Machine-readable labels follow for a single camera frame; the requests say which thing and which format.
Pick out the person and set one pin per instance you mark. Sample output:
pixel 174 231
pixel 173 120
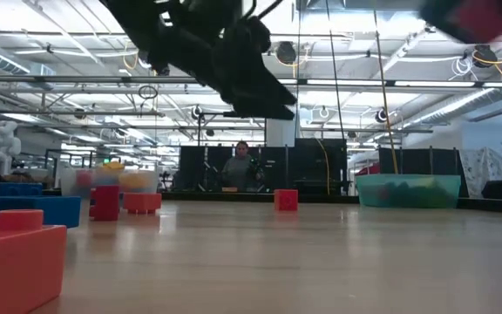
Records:
pixel 239 170

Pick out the black background robot arm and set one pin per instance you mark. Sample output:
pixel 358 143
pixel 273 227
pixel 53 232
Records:
pixel 256 168

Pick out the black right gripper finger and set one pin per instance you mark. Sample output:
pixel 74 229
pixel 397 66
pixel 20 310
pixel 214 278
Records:
pixel 436 17

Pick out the clear plastic bin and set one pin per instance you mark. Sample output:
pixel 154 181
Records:
pixel 68 181

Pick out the white pillar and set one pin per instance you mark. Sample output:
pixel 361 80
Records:
pixel 280 131

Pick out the white round ceiling fixture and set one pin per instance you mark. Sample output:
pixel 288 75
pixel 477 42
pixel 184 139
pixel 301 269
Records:
pixel 323 112

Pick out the blue small block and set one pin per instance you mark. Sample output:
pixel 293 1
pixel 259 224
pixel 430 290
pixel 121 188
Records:
pixel 37 211
pixel 11 189

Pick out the black partition screen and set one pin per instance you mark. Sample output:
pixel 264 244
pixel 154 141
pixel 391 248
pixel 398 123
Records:
pixel 425 161
pixel 194 165

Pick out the teal plastic bin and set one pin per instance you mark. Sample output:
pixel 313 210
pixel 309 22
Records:
pixel 408 192

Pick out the grey beam with light strip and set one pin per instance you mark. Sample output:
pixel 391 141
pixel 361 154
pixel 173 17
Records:
pixel 81 79

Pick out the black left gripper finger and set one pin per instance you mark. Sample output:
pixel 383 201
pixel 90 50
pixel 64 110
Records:
pixel 264 111
pixel 268 85

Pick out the white patterned cloth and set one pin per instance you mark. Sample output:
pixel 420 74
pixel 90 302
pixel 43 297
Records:
pixel 486 168

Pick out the tall black panel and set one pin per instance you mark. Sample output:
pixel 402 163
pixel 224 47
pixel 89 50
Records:
pixel 320 168

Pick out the white humanoid robot figure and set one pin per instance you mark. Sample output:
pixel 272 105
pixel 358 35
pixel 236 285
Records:
pixel 3 146

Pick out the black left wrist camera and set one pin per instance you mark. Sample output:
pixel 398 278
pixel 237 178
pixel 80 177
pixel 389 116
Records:
pixel 207 11

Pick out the red background object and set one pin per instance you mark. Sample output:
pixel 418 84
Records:
pixel 369 170

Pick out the small black ceiling reel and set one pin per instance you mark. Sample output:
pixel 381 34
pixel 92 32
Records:
pixel 381 115

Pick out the red one-stud block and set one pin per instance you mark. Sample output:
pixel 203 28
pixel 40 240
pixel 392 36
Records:
pixel 84 179

